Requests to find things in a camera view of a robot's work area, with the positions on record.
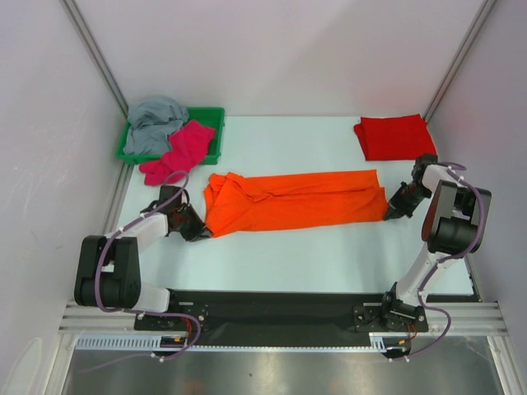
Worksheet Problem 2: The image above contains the orange t-shirt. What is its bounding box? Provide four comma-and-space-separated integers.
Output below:
204, 170, 388, 237

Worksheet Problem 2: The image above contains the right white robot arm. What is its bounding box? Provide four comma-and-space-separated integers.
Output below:
379, 154, 492, 332

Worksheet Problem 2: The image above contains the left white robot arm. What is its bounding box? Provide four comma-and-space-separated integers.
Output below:
74, 185, 212, 329

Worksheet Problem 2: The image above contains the folded red t-shirt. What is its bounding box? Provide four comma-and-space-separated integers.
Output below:
353, 114, 437, 161

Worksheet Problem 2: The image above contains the magenta t-shirt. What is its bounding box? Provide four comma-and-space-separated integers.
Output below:
139, 123, 208, 186

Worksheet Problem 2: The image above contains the grey t-shirt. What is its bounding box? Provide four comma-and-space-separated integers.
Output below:
123, 96, 189, 156

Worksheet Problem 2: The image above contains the green plastic bin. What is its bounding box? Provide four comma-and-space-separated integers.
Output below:
115, 107, 225, 165

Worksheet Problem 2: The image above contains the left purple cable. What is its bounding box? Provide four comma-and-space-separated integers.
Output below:
76, 170, 203, 374

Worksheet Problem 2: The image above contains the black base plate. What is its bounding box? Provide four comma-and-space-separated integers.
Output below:
134, 290, 432, 348

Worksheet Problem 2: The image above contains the aluminium frame rail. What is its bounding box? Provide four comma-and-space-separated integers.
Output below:
57, 300, 139, 335

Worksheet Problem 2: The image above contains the aluminium corner post right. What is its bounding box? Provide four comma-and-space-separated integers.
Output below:
422, 0, 499, 122

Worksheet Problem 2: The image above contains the aluminium corner post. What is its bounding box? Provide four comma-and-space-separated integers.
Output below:
59, 0, 128, 117
422, 0, 499, 122

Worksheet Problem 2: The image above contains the aluminium corner post left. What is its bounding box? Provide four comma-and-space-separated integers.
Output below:
59, 0, 128, 117

